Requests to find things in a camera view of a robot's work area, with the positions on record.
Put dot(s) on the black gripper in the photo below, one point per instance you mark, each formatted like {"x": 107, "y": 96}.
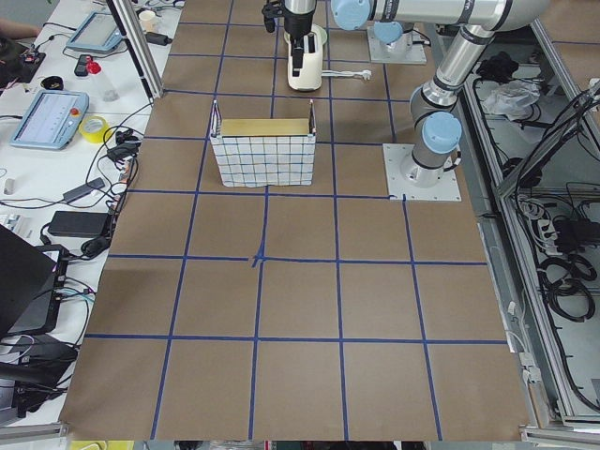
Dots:
{"x": 298, "y": 25}

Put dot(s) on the white two-slot toaster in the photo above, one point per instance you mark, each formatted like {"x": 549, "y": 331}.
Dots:
{"x": 308, "y": 77}

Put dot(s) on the teach pendant far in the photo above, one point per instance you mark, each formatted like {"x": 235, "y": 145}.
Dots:
{"x": 98, "y": 33}

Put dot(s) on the teach pendant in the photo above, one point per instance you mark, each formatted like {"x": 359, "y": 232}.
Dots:
{"x": 98, "y": 33}
{"x": 51, "y": 120}

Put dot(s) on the white squeeze bottle red cap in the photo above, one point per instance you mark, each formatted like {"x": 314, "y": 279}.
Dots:
{"x": 101, "y": 81}

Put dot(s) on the black phone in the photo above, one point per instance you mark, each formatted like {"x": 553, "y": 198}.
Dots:
{"x": 80, "y": 69}

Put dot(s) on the yellow tape roll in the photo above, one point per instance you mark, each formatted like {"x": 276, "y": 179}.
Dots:
{"x": 95, "y": 129}

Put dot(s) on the teach pendant near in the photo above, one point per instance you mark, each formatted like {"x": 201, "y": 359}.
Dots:
{"x": 51, "y": 120}

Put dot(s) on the black power adapter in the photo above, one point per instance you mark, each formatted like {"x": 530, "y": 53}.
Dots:
{"x": 78, "y": 224}

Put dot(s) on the black laptop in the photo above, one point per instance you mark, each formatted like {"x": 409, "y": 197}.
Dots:
{"x": 31, "y": 278}

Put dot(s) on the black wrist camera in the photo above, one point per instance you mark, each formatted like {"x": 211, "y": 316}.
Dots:
{"x": 271, "y": 10}

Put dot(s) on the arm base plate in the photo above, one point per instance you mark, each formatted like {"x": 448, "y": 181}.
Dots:
{"x": 408, "y": 50}
{"x": 407, "y": 181}

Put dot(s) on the wire basket with wooden box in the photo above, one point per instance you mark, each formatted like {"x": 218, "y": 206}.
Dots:
{"x": 256, "y": 153}

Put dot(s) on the aluminium frame post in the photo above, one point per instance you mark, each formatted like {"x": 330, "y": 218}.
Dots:
{"x": 131, "y": 31}

